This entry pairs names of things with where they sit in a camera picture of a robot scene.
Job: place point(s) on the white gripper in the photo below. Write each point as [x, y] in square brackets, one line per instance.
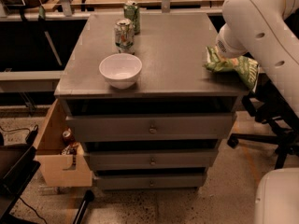
[224, 48]

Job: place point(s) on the green jalapeno chip bag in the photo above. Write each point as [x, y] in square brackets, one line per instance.
[246, 68]

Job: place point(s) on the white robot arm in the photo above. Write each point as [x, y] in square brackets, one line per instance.
[258, 27]

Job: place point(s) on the white bowl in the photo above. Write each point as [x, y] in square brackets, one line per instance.
[121, 70]

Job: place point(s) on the green soda can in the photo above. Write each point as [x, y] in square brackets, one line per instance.
[131, 12]

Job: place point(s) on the white soda can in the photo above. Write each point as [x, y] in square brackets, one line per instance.
[124, 36]

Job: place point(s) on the grey drawer cabinet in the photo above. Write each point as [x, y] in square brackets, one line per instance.
[173, 81]

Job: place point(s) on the top grey drawer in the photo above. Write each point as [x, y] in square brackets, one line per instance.
[146, 127]

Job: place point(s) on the grey drawer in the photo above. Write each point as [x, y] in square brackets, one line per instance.
[150, 181]
[146, 127]
[152, 159]

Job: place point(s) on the middle grey drawer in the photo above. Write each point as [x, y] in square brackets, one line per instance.
[152, 159]

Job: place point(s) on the red can in box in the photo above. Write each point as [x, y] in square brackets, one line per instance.
[68, 137]

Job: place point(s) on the bottom grey drawer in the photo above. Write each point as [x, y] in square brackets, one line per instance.
[150, 181]

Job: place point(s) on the wooden side box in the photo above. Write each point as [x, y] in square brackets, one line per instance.
[61, 165]

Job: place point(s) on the black power adapter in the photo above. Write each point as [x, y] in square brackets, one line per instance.
[30, 138]

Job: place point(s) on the black stand at left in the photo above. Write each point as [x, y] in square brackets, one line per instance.
[17, 168]

